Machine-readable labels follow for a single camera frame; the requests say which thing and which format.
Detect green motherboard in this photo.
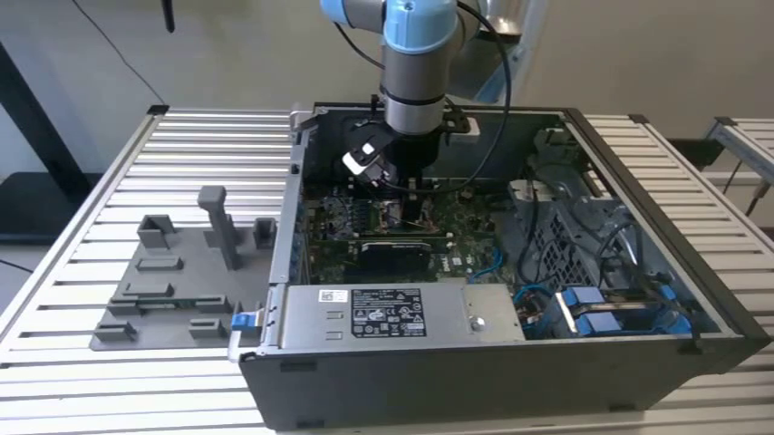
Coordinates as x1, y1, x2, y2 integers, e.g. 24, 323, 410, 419
301, 180, 515, 285

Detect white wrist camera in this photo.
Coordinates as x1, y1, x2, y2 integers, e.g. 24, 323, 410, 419
341, 129, 406, 190

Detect blue disk carrier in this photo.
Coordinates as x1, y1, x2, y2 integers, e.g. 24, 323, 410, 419
572, 310, 694, 339
556, 285, 677, 312

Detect grey power supply unit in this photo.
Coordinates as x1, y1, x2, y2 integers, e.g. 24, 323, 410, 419
278, 283, 526, 351

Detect blue case latch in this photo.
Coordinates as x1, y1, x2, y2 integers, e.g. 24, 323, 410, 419
229, 311, 267, 335

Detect black graphics card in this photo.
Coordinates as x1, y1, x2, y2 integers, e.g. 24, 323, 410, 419
345, 238, 438, 281

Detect black case cable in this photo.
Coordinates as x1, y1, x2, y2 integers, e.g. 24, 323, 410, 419
518, 153, 562, 285
596, 212, 665, 285

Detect metal CPU socket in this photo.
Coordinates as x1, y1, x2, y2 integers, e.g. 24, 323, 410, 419
373, 198, 442, 236

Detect perforated metal disk bay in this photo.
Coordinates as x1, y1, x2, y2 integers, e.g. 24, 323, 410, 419
507, 174, 652, 291

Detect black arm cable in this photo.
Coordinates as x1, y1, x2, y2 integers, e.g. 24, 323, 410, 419
386, 0, 515, 194
331, 20, 389, 72

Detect grey parts rack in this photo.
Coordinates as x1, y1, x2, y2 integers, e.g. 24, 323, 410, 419
88, 185, 281, 353

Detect black equipment box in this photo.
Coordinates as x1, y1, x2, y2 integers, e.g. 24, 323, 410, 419
668, 137, 726, 172

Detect blue data wire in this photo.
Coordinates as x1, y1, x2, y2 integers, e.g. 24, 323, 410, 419
511, 283, 557, 326
471, 246, 509, 278

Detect black antenna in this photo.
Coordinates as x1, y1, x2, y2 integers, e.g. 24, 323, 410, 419
159, 0, 179, 34

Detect green RAM stick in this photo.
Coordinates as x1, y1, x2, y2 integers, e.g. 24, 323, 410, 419
136, 297, 205, 308

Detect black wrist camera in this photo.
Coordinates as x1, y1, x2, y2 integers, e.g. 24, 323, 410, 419
443, 107, 485, 137

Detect aluminium slat side table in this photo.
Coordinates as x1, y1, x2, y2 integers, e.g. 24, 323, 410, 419
704, 115, 774, 185

